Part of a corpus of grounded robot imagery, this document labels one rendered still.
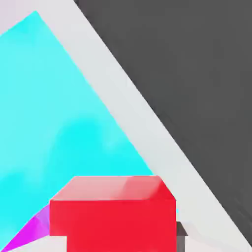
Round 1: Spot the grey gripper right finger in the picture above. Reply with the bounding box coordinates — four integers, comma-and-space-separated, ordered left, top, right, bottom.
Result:
175, 221, 215, 252

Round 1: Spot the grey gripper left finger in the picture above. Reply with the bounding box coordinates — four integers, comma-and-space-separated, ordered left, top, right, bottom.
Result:
7, 235, 68, 252

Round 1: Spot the small red cube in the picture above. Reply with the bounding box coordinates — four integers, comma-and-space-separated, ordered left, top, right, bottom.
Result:
49, 175, 177, 252

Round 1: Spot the small magenta cube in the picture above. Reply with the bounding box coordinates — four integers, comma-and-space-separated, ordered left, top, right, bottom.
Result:
0, 203, 51, 252

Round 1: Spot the large cyan box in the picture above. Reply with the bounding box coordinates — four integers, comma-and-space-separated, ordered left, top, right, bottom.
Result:
0, 10, 180, 251

